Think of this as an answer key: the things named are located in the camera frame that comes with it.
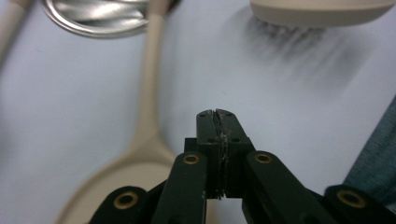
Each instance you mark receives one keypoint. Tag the beige curved spatula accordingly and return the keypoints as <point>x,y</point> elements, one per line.
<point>12,25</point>

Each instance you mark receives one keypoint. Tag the white paper sheet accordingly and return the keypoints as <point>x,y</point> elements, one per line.
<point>280,109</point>

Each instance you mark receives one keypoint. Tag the metal utensil rack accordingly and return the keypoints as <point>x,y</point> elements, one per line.
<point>93,18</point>

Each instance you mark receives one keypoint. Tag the blue textured cloth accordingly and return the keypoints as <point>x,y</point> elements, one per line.
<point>376,155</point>

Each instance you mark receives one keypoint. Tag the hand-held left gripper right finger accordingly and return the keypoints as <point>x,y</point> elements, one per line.
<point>233,137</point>

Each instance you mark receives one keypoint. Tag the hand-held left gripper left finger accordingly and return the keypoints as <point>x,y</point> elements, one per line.
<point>207,130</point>

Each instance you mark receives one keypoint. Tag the beige wide-head turner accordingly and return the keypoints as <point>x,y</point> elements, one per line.
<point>149,93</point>

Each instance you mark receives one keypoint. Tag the beige slotted skimmer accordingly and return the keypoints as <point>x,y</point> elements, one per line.
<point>311,14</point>

